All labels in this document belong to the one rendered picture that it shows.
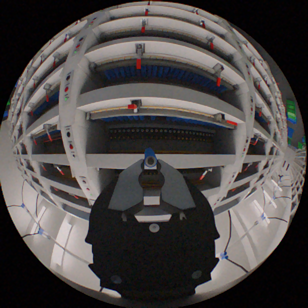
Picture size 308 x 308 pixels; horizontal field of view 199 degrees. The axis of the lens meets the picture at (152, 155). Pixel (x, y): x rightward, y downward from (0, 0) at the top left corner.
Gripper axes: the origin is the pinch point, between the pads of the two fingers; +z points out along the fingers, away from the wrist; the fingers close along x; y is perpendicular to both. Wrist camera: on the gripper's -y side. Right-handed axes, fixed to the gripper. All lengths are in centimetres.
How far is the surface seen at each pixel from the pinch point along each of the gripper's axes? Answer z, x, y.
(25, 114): 12, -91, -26
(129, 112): 15.9, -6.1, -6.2
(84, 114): 14.7, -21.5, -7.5
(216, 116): 14.4, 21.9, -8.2
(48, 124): 13.2, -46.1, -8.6
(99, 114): 15.8, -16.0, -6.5
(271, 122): 17, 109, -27
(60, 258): -98, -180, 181
